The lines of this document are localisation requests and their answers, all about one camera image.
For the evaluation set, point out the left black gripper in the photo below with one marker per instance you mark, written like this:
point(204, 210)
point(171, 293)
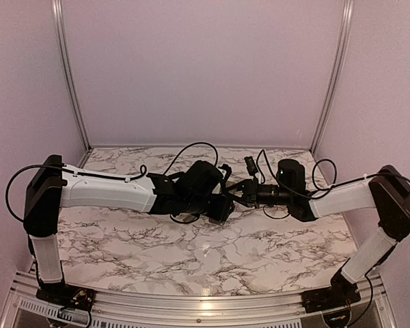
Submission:
point(222, 212)

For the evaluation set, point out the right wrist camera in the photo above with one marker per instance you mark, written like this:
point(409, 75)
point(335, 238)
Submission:
point(251, 166)

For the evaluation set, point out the aluminium frame post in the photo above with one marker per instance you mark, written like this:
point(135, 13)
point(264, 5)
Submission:
point(58, 17)
point(338, 63)

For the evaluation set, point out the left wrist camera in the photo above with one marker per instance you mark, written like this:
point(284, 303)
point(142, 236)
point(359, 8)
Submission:
point(227, 172)

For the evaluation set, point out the front aluminium rail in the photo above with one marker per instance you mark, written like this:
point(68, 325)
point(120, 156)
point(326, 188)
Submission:
point(129, 309)

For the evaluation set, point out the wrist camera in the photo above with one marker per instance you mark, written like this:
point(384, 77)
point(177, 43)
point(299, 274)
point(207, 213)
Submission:
point(227, 172)
point(251, 166)

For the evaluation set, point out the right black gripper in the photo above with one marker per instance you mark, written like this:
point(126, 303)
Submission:
point(250, 192)

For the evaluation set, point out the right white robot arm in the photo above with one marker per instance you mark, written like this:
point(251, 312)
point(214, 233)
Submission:
point(386, 191)

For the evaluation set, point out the left aluminium frame post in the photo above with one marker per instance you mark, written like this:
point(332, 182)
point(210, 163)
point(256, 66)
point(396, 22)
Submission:
point(58, 17)

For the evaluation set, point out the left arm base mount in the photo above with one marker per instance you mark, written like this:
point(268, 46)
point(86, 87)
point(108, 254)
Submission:
point(68, 297)

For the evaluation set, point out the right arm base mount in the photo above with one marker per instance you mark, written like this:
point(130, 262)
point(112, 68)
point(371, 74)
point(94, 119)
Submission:
point(328, 298)

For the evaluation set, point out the grey remote control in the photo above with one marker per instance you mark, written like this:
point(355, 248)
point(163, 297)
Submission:
point(229, 184)

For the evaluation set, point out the right aluminium frame post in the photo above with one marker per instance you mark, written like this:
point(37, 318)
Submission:
point(338, 63)

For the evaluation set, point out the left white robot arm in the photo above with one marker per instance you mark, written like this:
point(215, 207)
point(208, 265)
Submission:
point(57, 185)

